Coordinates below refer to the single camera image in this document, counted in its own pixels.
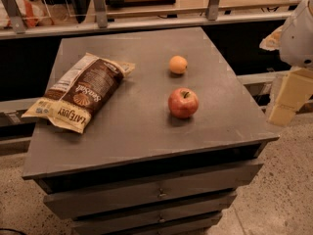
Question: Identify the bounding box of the orange fruit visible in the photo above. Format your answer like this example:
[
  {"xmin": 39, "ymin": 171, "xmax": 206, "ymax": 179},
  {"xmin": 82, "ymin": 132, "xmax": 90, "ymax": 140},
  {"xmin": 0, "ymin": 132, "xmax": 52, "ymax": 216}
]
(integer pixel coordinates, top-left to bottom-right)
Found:
[{"xmin": 169, "ymin": 56, "xmax": 188, "ymax": 74}]

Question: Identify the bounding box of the brown chip bag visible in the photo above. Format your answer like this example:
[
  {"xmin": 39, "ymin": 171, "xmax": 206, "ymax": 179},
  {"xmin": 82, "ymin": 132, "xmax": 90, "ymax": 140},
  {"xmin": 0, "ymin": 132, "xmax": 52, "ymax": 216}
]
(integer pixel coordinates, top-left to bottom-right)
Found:
[{"xmin": 22, "ymin": 53, "xmax": 135, "ymax": 133}]

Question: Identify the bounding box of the drawer knob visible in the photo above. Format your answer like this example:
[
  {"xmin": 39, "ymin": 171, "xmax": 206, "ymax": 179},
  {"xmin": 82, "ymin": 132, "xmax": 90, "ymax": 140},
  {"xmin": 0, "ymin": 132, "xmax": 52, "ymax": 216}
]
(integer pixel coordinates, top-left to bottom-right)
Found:
[
  {"xmin": 157, "ymin": 188, "xmax": 167, "ymax": 199},
  {"xmin": 158, "ymin": 215, "xmax": 166, "ymax": 223}
]

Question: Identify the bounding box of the grey drawer cabinet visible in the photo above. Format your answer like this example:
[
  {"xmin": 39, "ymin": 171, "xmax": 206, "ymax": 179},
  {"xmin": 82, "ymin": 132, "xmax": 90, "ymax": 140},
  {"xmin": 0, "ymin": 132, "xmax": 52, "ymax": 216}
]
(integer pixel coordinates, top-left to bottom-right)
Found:
[{"xmin": 23, "ymin": 27, "xmax": 276, "ymax": 235}]

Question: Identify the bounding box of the metal railing frame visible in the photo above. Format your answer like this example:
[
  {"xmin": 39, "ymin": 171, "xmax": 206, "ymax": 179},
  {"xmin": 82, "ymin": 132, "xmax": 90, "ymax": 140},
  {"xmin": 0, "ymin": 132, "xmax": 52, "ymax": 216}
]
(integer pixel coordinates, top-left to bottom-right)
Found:
[{"xmin": 0, "ymin": 0, "xmax": 300, "ymax": 40}]

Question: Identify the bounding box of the top drawer knob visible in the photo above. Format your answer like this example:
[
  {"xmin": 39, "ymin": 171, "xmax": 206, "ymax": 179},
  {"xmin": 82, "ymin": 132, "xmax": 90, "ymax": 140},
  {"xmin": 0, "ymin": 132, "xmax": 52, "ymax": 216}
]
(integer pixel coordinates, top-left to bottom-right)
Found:
[{"xmin": 157, "ymin": 188, "xmax": 167, "ymax": 199}]

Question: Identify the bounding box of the orange white bag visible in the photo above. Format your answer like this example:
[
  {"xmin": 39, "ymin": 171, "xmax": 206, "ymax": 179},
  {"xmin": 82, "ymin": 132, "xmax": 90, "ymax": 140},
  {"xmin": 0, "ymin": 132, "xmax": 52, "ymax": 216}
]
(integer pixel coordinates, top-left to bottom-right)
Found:
[{"xmin": 0, "ymin": 0, "xmax": 46, "ymax": 28}]

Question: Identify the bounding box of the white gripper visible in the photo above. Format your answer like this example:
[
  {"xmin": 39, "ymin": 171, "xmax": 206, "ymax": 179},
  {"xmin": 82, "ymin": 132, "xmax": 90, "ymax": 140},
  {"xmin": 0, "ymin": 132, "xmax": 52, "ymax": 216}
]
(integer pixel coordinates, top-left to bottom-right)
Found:
[{"xmin": 259, "ymin": 0, "xmax": 313, "ymax": 126}]

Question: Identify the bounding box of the lower drawer knob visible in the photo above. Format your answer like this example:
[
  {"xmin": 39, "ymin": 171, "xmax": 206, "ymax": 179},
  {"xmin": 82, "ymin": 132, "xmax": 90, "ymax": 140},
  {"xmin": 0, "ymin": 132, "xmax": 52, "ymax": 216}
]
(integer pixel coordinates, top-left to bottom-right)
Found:
[{"xmin": 158, "ymin": 215, "xmax": 166, "ymax": 223}]

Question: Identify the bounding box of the red apple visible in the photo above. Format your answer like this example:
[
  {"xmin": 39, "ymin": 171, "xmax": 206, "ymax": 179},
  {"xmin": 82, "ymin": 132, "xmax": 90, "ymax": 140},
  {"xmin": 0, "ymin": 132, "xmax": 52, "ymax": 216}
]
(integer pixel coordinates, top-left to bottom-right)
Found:
[{"xmin": 168, "ymin": 88, "xmax": 200, "ymax": 118}]

